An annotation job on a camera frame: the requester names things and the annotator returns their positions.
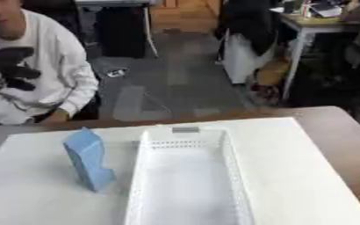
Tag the white perforated plastic basket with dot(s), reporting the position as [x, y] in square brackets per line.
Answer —
[188, 181]

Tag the small white object on floor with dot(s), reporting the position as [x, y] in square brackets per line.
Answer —
[116, 73]

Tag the white chair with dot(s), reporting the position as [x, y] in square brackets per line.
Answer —
[242, 63]

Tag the yellow and red bag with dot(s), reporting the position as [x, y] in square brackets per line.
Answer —
[268, 79]

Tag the blue carton-shaped block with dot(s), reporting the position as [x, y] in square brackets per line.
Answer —
[88, 164]

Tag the black jacket on chair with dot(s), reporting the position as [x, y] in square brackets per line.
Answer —
[249, 23]

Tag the person's hand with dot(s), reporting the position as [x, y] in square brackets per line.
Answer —
[58, 115]

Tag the person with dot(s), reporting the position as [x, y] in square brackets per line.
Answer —
[32, 70]

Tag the white-legged desk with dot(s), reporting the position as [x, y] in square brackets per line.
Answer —
[311, 29]

